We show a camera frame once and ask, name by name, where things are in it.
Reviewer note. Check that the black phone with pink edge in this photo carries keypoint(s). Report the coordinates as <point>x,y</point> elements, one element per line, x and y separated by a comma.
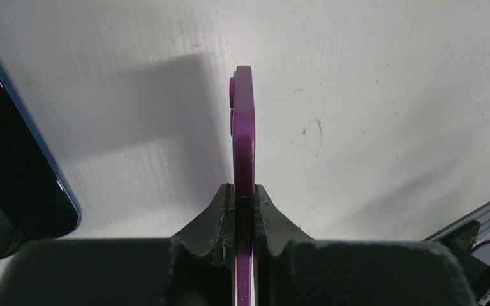
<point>242,115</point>

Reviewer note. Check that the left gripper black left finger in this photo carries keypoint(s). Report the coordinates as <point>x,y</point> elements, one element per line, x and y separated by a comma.
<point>187,268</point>

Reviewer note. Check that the left aluminium frame rail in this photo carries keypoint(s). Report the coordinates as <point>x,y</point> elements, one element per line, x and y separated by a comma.
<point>481,214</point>

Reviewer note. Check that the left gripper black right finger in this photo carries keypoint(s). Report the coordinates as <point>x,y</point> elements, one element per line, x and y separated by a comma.
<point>293,268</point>

